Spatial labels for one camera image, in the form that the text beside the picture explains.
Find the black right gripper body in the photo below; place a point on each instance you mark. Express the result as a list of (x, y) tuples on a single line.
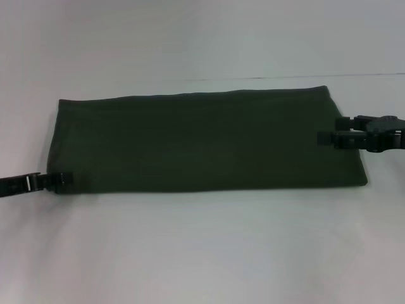
[(384, 133)]

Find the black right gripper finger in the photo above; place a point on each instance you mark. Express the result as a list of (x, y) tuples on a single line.
[(343, 139), (345, 123)]

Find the dark green t-shirt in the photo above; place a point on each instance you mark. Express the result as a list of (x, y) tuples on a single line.
[(196, 142)]

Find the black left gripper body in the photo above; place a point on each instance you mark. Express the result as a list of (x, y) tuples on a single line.
[(16, 184)]

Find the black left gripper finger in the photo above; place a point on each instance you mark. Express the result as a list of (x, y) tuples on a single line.
[(58, 181)]

